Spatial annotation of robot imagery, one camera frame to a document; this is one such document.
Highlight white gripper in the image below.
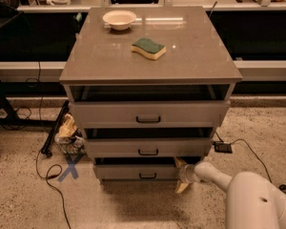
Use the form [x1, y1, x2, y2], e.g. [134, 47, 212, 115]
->
[174, 156, 200, 194]

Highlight grey bottom drawer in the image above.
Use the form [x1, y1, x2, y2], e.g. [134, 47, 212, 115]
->
[93, 165, 178, 180]

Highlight grey drawer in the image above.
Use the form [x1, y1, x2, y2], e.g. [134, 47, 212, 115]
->
[85, 137, 212, 157]
[70, 101, 230, 129]
[93, 165, 178, 180]

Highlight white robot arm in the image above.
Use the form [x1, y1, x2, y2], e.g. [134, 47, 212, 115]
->
[174, 157, 286, 229]

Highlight grey top drawer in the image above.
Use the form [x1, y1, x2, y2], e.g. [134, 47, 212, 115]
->
[70, 101, 230, 129]

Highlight grey middle drawer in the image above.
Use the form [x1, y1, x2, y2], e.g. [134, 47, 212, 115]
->
[85, 137, 212, 157]

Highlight grey drawer cabinet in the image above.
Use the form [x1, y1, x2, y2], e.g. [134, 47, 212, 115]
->
[60, 7, 241, 167]

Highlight black power adapter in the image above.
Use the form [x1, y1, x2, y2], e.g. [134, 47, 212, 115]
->
[214, 141, 233, 154]

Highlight blue tape cross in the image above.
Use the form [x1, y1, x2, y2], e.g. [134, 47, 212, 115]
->
[57, 154, 84, 182]

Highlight crumpled bag on floor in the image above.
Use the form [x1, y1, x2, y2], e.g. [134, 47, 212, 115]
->
[54, 114, 86, 155]

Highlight green yellow sponge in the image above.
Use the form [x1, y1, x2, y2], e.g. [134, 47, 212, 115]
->
[131, 38, 166, 60]

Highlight black stand leg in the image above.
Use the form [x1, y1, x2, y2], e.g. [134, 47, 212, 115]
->
[41, 100, 69, 157]

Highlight white bowl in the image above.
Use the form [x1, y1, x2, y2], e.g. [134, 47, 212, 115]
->
[103, 10, 136, 31]

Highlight black cable right floor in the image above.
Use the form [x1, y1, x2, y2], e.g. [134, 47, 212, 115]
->
[230, 138, 286, 200]

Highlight black cable floor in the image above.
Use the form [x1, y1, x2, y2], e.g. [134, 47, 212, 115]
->
[230, 138, 286, 200]
[34, 148, 72, 229]

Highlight black cable left floor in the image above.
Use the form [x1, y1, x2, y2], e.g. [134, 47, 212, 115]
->
[34, 148, 72, 229]

